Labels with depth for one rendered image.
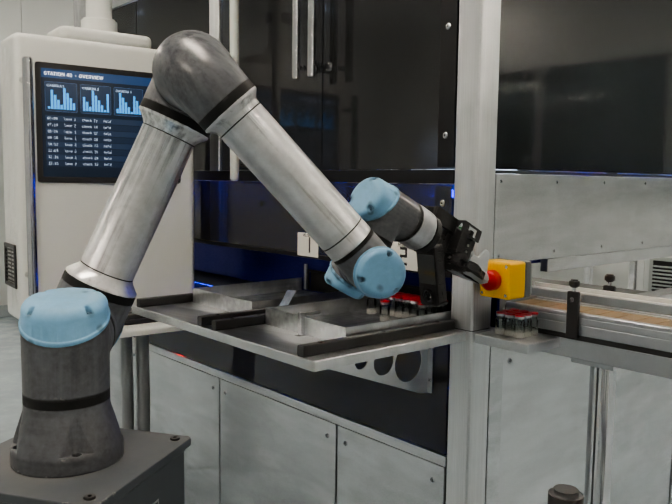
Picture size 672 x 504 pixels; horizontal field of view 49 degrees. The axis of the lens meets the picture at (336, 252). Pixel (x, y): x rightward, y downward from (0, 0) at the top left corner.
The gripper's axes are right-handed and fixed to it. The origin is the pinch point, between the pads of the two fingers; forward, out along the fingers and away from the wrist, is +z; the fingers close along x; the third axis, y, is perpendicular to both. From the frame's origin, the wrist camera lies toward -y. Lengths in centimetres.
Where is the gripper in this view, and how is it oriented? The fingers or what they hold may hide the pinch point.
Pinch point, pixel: (481, 282)
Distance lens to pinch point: 143.0
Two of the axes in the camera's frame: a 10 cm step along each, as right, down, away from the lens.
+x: -6.5, -0.8, 7.5
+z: 6.8, 3.7, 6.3
